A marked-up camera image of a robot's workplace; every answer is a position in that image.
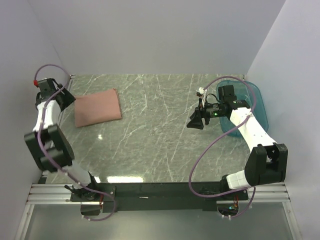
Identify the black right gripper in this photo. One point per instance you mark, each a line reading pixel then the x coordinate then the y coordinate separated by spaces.
pixel 196 122

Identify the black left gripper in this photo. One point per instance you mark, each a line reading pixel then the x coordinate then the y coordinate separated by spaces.
pixel 69 98

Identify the pink t-shirt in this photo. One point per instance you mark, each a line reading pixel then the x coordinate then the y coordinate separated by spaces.
pixel 97 108

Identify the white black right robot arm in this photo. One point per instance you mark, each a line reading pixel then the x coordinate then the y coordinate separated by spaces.
pixel 267 162

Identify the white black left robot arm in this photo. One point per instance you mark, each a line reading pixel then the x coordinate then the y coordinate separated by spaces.
pixel 81 179

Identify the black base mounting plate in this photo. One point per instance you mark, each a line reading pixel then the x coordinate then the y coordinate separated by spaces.
pixel 163 196

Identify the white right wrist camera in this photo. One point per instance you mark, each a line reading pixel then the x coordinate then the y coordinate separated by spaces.
pixel 202 93

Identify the aluminium front frame rail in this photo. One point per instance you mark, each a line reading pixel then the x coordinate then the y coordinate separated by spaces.
pixel 56 194

